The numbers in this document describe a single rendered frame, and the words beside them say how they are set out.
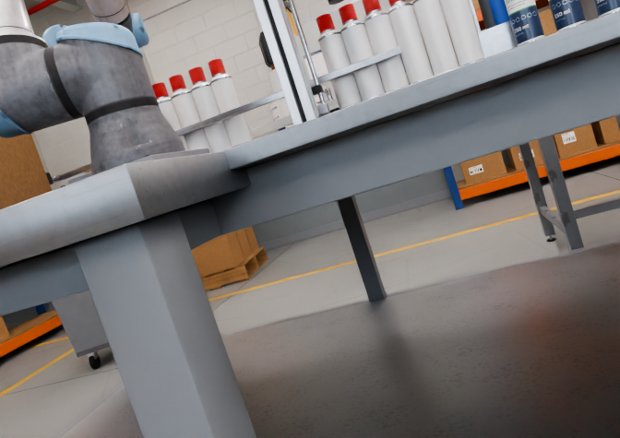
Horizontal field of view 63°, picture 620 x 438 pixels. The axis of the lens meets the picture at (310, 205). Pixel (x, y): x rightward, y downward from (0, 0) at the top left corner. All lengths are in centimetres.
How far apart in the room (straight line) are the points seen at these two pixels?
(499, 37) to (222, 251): 374
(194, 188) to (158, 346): 13
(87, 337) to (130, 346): 306
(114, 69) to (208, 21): 537
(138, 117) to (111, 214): 48
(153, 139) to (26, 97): 19
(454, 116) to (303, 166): 15
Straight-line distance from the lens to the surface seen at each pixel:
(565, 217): 237
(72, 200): 39
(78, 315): 345
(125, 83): 85
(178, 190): 40
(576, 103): 51
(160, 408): 43
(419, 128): 50
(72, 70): 87
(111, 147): 83
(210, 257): 465
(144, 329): 41
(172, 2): 645
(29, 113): 89
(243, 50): 600
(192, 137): 121
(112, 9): 124
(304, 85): 98
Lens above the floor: 79
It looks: 4 degrees down
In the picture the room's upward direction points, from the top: 18 degrees counter-clockwise
